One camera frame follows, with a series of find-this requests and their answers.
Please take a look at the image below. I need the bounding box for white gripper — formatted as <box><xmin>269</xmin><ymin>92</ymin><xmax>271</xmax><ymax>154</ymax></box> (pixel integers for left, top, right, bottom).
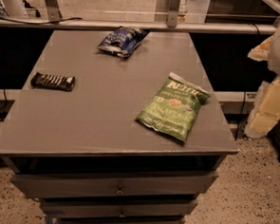
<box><xmin>244</xmin><ymin>26</ymin><xmax>280</xmax><ymax>139</ymax></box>

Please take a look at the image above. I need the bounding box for blue chip bag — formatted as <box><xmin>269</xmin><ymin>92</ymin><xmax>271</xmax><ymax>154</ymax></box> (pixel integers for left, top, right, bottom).
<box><xmin>98</xmin><ymin>27</ymin><xmax>150</xmax><ymax>58</ymax></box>

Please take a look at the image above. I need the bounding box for green jalapeno chip bag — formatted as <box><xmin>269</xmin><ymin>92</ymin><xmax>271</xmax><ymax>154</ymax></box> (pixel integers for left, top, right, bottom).
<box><xmin>137</xmin><ymin>72</ymin><xmax>211</xmax><ymax>142</ymax></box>

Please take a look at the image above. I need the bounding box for grey drawer cabinet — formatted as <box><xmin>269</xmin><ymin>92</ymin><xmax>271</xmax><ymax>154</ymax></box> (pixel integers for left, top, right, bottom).
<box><xmin>0</xmin><ymin>21</ymin><xmax>247</xmax><ymax>224</ymax></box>

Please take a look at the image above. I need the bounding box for dark chocolate bar wrapper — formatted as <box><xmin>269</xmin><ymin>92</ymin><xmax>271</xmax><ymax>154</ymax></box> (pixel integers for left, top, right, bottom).
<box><xmin>30</xmin><ymin>72</ymin><xmax>75</xmax><ymax>91</ymax></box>

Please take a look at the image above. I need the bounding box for middle grey drawer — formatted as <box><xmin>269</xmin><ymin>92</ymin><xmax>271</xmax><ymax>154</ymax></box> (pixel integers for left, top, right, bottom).
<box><xmin>41</xmin><ymin>196</ymin><xmax>197</xmax><ymax>218</ymax></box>

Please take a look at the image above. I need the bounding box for top grey drawer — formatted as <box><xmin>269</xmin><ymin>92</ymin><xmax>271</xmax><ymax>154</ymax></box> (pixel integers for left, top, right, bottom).
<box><xmin>12</xmin><ymin>171</ymin><xmax>218</xmax><ymax>198</ymax></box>

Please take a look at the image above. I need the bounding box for metal rail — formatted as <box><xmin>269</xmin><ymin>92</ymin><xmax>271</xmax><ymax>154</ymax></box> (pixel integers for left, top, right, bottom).
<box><xmin>0</xmin><ymin>17</ymin><xmax>276</xmax><ymax>35</ymax></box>

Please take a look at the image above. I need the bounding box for black cable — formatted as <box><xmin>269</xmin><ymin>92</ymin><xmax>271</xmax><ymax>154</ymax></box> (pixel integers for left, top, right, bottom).
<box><xmin>0</xmin><ymin>11</ymin><xmax>83</xmax><ymax>28</ymax></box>

